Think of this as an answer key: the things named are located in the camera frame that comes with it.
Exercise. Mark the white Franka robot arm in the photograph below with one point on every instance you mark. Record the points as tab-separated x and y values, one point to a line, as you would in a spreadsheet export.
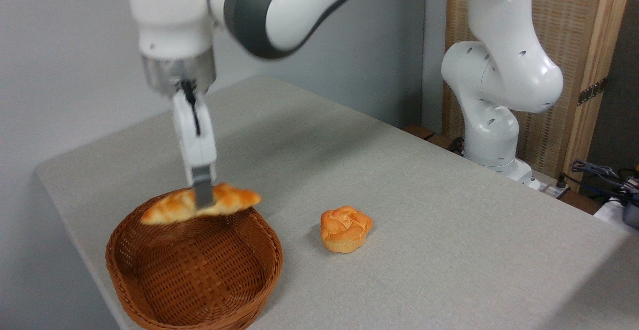
169	15

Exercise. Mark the metal screen hinge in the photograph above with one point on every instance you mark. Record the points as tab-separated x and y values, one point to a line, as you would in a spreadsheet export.
592	91

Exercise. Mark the brown woven wicker basket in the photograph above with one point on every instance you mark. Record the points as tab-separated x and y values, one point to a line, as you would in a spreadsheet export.
194	270

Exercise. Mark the white box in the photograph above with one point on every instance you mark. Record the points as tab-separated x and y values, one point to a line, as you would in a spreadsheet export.
609	212

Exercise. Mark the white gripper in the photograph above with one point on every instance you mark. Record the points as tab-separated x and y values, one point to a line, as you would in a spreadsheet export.
192	145

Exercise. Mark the round orange bread bun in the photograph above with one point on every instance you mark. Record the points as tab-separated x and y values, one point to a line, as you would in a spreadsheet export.
344	229

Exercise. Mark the long braided bread loaf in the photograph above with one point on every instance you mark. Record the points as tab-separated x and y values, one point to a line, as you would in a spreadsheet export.
169	210

